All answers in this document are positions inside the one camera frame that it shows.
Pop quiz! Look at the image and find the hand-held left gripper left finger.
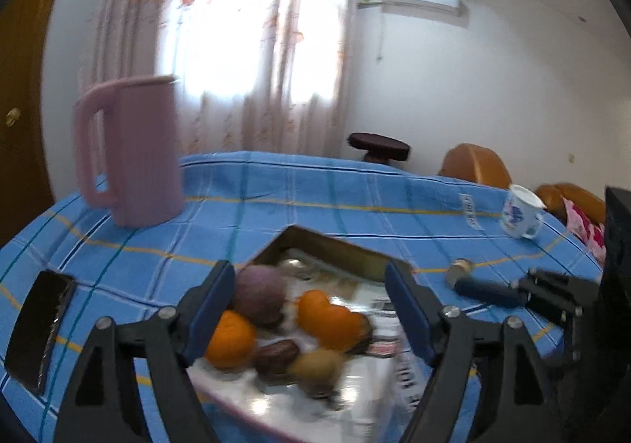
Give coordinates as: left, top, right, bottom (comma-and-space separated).
56, 260, 236, 443

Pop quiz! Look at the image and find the pink floral blanket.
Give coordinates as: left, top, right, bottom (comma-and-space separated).
564, 199, 606, 266

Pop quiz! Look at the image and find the dark round stool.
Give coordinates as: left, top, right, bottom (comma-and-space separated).
347, 132, 411, 165

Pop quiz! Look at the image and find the brown wooden door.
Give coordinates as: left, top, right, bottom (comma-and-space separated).
0, 0, 82, 247

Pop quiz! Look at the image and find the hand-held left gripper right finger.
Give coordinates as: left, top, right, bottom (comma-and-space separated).
385, 259, 568, 443

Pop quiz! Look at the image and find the printed paper sheet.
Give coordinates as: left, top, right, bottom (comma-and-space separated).
276, 248, 425, 439

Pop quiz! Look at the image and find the blue checked tablecloth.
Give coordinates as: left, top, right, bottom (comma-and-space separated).
0, 151, 605, 443

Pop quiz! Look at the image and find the pink electric kettle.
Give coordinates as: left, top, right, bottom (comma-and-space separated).
74, 74, 185, 228

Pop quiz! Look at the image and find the black smartphone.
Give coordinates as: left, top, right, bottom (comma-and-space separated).
5, 270, 77, 395

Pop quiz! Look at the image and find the large orange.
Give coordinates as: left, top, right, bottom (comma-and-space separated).
204, 310, 257, 371

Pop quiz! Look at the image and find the dark brown mangosteen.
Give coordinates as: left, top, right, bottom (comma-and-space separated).
254, 339, 301, 381

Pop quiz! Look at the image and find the white enamel mug blue print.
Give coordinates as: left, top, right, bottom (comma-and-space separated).
500, 184, 548, 241

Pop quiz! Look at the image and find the brown leather armchair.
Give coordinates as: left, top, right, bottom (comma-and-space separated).
439, 143, 513, 190

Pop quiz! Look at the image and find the small cylindrical jar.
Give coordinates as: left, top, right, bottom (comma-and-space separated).
446, 258, 475, 289

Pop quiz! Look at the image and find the purple round fruit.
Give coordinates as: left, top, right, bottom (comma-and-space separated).
231, 264, 287, 328

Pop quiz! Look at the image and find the pink metal tin box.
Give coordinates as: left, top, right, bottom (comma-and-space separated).
187, 225, 429, 443

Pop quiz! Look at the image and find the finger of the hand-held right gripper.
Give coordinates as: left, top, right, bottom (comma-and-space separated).
452, 278, 528, 311
512, 267, 601, 326

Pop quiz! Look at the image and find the sheer floral curtain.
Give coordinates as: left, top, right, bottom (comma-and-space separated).
79, 0, 363, 158

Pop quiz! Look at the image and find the brown round fruit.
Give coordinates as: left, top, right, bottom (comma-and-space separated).
287, 348, 346, 398

